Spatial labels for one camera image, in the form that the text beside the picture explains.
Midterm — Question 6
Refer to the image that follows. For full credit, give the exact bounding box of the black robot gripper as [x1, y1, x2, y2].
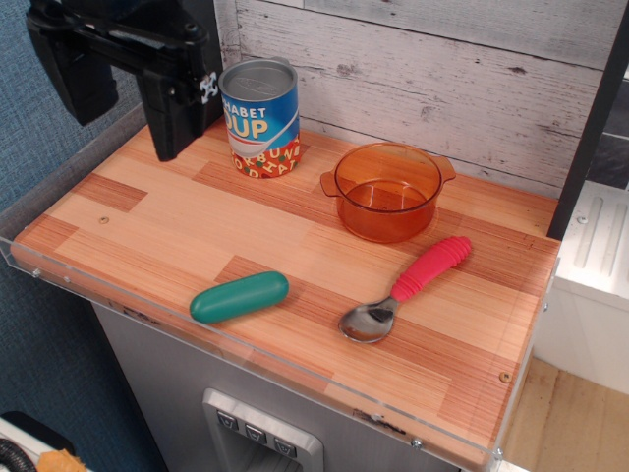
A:
[26, 1, 220, 161]

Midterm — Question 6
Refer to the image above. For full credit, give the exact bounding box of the green toy pickle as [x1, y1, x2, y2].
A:
[190, 271, 290, 324]

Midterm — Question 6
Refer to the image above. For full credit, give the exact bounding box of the orange transparent plastic pot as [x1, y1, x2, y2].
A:
[320, 143, 456, 243]

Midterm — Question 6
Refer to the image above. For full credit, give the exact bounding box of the orange plush item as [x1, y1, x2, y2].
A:
[35, 449, 87, 472]

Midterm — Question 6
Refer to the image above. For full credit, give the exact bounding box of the alphabet soup toy can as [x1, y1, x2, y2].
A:
[218, 57, 302, 179]

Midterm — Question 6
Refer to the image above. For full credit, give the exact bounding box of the clear acrylic table guard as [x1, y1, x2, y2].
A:
[1, 115, 559, 471]

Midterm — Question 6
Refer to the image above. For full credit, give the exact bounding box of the grey toy fridge cabinet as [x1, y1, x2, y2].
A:
[94, 305, 456, 471]

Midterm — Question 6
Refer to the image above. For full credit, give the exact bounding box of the silver dispenser button panel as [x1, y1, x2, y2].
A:
[202, 388, 325, 471]

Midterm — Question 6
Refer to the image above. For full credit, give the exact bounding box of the white toy sink unit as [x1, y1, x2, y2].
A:
[533, 182, 628, 394]

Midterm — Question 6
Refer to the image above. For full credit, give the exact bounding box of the dark grey left post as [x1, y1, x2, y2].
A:
[206, 1, 222, 74]

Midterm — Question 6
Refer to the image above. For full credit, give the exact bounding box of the dark grey post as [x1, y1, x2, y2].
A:
[206, 1, 222, 74]
[546, 2, 628, 241]

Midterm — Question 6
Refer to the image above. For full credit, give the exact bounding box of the pink handled metal spoon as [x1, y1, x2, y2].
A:
[338, 236, 472, 343]

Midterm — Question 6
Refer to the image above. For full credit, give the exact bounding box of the black braided cable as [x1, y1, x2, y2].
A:
[0, 438, 33, 472]

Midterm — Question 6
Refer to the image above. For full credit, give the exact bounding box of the dark grey right post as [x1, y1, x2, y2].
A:
[546, 2, 628, 241]

